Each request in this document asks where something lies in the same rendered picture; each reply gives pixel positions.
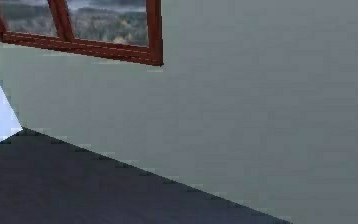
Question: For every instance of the red-brown framed window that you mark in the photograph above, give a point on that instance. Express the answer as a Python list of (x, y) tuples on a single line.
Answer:
[(87, 47)]

